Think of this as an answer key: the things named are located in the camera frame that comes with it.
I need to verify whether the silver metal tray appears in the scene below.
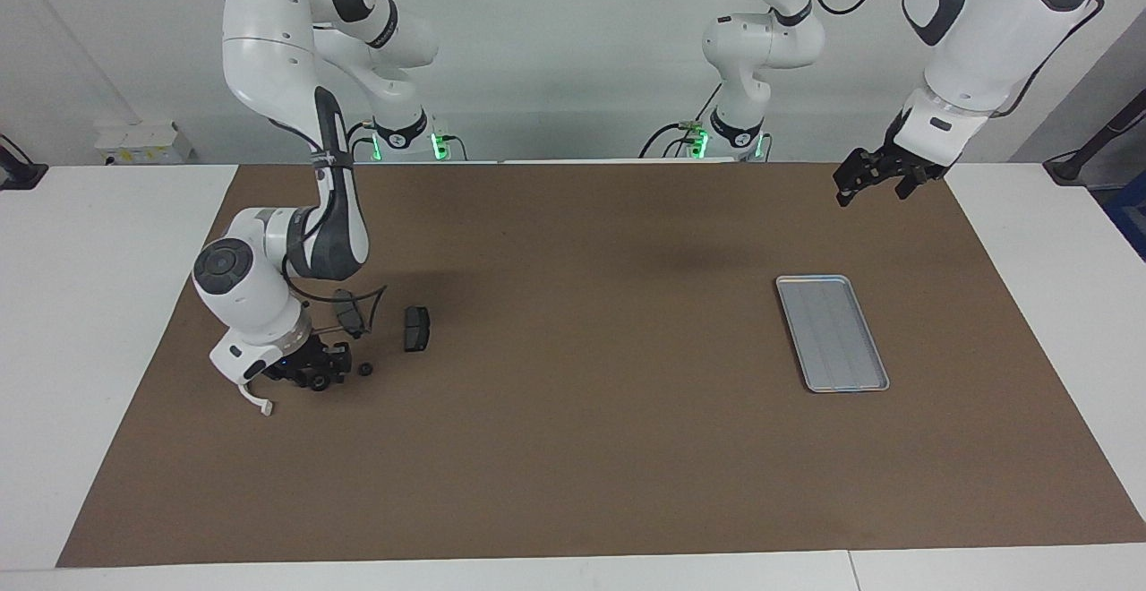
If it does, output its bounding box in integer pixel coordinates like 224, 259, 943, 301
775, 275, 891, 393

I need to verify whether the long curved brake pad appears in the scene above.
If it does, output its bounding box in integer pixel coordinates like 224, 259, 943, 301
332, 288, 366, 340

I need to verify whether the black stand with pole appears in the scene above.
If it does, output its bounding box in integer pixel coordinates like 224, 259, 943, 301
1043, 90, 1146, 185

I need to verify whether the blue crate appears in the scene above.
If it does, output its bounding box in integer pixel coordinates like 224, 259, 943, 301
1103, 170, 1146, 262

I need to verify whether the brown table mat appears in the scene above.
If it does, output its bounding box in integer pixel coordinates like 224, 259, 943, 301
56, 161, 1146, 568

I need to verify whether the white power box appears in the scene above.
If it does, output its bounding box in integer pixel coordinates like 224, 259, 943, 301
94, 121, 193, 166

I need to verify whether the black clamp stand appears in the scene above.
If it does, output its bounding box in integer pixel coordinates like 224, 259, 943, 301
0, 133, 48, 191

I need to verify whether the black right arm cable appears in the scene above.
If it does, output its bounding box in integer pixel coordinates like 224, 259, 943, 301
269, 85, 389, 341

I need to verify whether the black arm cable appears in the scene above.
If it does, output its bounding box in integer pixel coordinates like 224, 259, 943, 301
801, 0, 1107, 119
269, 85, 389, 341

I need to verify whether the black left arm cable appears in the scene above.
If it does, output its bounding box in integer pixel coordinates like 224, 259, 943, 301
801, 0, 1107, 119

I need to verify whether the black left base cable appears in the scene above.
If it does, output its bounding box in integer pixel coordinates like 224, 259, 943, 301
639, 81, 722, 159

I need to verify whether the black base cable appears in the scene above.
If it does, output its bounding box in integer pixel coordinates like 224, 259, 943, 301
639, 81, 722, 159
344, 121, 377, 163

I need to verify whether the black right base cable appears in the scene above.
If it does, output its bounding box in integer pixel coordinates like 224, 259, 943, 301
344, 121, 377, 163

